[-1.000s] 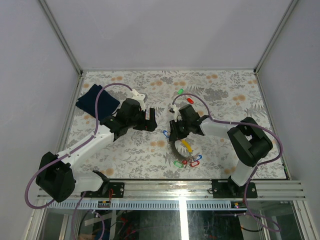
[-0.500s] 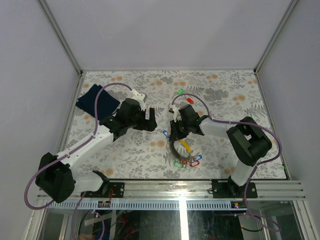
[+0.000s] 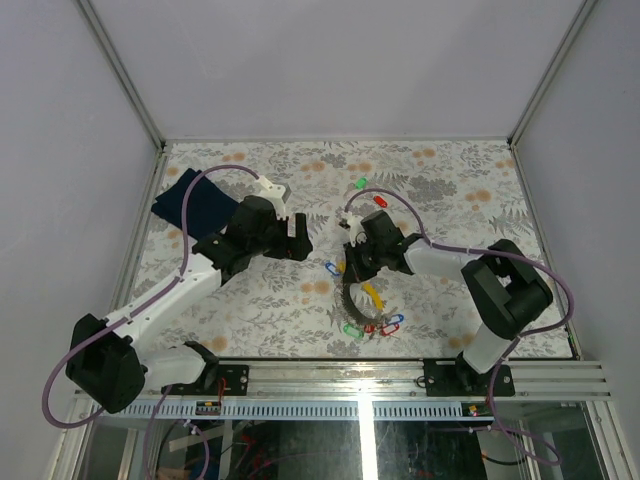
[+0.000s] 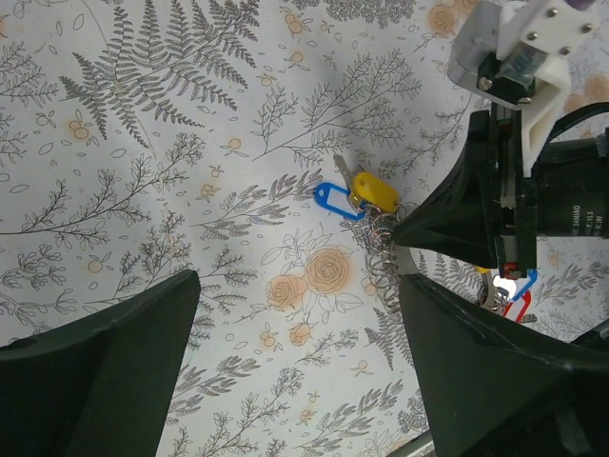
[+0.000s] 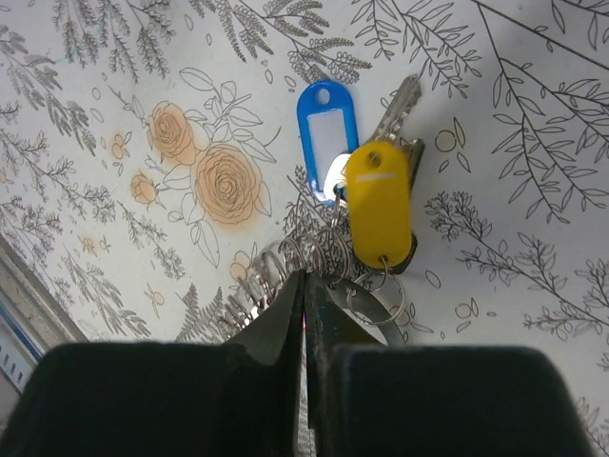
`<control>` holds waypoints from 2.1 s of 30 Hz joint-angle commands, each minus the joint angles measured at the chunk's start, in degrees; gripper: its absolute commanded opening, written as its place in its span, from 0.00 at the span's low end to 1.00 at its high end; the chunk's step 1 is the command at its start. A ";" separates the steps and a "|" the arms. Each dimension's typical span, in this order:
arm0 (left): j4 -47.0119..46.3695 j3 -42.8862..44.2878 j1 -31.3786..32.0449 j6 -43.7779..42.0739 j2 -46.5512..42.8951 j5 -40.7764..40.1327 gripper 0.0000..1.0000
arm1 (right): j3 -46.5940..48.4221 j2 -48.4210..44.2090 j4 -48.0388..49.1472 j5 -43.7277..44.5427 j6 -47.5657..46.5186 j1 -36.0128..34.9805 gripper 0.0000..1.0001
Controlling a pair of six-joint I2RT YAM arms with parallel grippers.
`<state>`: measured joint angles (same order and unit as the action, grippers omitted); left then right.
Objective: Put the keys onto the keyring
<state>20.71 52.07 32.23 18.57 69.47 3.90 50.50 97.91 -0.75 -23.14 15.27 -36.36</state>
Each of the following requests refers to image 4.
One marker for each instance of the yellow capped key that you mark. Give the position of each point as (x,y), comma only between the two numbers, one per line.
(364,189)

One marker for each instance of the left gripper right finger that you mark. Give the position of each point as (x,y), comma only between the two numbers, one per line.
(491,387)

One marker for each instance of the floral tablecloth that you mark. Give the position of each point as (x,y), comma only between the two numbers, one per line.
(141,138)

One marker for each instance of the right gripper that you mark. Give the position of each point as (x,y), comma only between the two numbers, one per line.
(565,194)

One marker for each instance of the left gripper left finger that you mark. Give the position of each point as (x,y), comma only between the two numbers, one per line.
(101,385)

